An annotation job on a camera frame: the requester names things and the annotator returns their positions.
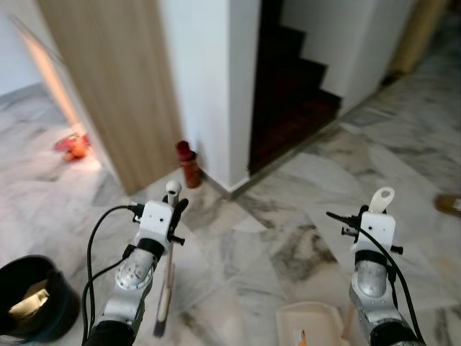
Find wooden-handled hand broom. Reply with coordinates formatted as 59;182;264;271
153;179;184;340

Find beige dustpan with wooden handle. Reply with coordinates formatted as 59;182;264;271
275;187;396;346

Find small red floor object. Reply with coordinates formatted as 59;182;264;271
55;131;92;162

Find red bottle with cap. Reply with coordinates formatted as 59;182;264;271
176;140;203;190

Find brown slipper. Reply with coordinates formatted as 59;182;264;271
434;194;461;218

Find black round bin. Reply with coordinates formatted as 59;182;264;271
0;255;80;342

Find dark wooden staircase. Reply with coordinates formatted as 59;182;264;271
248;0;344;176

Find light wooden door panel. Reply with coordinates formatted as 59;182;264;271
35;0;186;197

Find crumpled paper waste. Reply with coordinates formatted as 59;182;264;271
6;287;51;327

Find beige louvered door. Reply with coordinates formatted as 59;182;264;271
388;0;453;79

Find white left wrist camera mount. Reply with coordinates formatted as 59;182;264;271
138;200;178;250

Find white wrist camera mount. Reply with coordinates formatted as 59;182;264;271
138;200;178;250
352;212;399;254

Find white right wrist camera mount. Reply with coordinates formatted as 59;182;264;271
352;212;399;254

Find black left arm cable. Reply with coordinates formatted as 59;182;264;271
81;204;146;341

